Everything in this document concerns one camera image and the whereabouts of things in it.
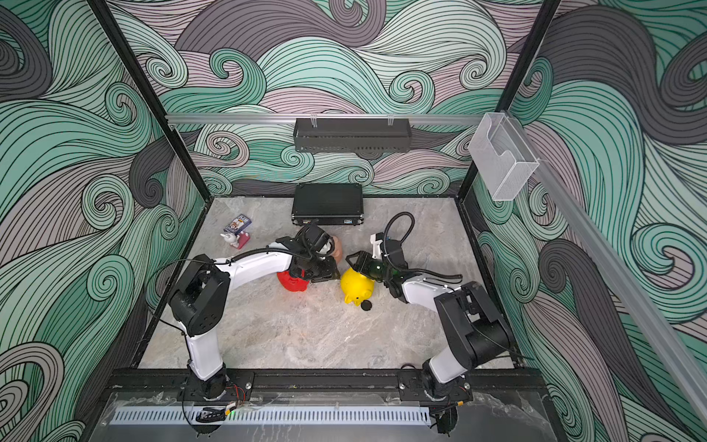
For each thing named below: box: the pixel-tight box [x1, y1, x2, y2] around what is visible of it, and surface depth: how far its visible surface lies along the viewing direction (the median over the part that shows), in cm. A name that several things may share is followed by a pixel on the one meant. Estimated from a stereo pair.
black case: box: [291, 183, 365, 227], surface depth 116 cm
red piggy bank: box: [276, 270, 311, 292], surface depth 87 cm
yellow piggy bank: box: [340, 267, 376, 307], surface depth 86 cm
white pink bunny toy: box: [220, 231, 251, 250], surface depth 105 cm
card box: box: [222, 213, 253, 235], surface depth 111 cm
